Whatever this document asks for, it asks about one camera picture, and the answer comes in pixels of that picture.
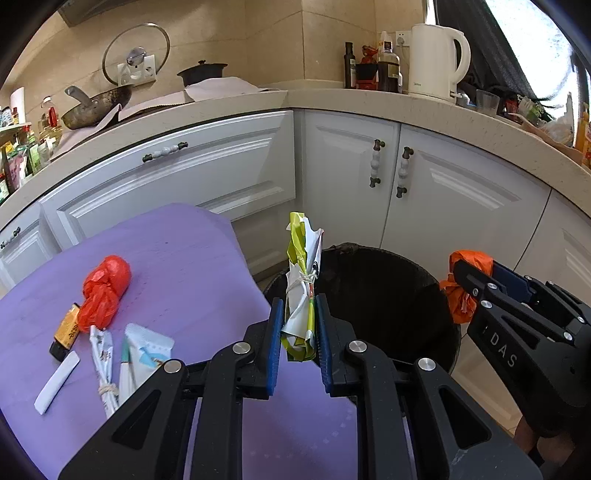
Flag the narrow white cabinet door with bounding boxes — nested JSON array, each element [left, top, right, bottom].
[[302, 111, 402, 259]]

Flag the dark metal wok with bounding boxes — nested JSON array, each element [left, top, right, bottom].
[[61, 84, 134, 130]]

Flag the wide drawer handle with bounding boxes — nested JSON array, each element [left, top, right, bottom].
[[142, 141, 189, 163]]

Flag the orange plastic bag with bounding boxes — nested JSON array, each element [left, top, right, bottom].
[[438, 250, 495, 325]]

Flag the white stove cover cloth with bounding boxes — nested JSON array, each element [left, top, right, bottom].
[[48, 78, 282, 160]]

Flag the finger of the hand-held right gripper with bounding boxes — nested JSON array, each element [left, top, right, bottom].
[[450, 259, 532, 320], [492, 261, 591, 334]]

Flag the white paper towel roll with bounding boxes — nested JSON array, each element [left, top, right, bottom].
[[10, 87, 26, 125]]

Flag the group of condiment bottles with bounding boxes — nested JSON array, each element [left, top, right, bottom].
[[0, 95, 65, 204]]

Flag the black trash bin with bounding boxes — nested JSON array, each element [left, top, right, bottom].
[[262, 244, 462, 416]]

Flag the red black container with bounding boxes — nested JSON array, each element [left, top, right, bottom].
[[355, 45, 380, 90]]

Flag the small white cabinet front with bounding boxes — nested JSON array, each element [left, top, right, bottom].
[[0, 210, 61, 296]]

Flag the wide white cabinet drawer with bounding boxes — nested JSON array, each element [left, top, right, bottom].
[[39, 109, 296, 245]]

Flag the plain white cabinet door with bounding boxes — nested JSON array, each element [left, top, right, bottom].
[[512, 189, 591, 324]]

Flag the small yellow black bottle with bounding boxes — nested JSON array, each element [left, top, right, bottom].
[[49, 302, 83, 361]]

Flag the dark soy sauce bottle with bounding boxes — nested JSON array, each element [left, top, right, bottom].
[[376, 41, 402, 93]]

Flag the white paper strip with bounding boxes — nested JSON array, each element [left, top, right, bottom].
[[34, 352, 81, 415]]

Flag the dark olive oil bottle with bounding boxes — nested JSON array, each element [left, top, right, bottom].
[[343, 41, 358, 90]]

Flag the black lidded pot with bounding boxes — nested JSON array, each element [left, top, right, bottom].
[[177, 59, 228, 88]]

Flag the window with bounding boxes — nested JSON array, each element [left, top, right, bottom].
[[480, 0, 591, 121]]

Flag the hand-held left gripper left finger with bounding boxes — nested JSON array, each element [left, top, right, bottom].
[[58, 298, 284, 480]]

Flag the purple tablecloth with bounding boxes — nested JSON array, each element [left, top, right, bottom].
[[0, 203, 361, 480]]

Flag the clear plastic bag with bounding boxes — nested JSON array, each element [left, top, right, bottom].
[[538, 115, 575, 148]]

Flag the white wall socket plate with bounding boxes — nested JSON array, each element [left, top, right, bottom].
[[117, 54, 156, 85]]

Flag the knotted white printed wrapper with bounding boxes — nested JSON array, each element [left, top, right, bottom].
[[89, 325, 122, 418]]

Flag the white electric kettle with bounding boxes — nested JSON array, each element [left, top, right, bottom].
[[409, 23, 472, 103]]

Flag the broad white cabinet door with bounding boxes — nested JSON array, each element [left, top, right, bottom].
[[381, 124, 552, 282]]

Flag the white blue squeezed tube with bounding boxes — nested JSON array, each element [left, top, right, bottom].
[[119, 323, 175, 404]]

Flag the clear glass cup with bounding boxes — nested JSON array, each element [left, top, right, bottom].
[[475, 89, 498, 115]]

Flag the red-orange knotted plastic bag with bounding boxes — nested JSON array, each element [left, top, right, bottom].
[[76, 255, 132, 334]]

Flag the person's right hand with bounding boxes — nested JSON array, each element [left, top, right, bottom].
[[515, 415, 548, 467]]

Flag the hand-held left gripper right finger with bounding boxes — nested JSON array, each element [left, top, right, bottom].
[[315, 294, 543, 480]]

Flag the steel range hood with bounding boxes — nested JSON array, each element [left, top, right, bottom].
[[58, 0, 100, 26]]

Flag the brown paper sheet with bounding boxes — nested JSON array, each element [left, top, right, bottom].
[[508, 111, 583, 162]]

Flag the yellow-green wrapper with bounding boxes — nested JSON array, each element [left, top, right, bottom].
[[279, 211, 324, 363]]

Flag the glass pot lid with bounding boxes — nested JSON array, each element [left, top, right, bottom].
[[102, 23, 171, 87]]

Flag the beaded cabinet door handle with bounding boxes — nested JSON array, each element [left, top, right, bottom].
[[396, 147, 415, 199], [368, 139, 386, 188]]

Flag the dark curtain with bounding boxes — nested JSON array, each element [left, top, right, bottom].
[[434, 0, 550, 100]]

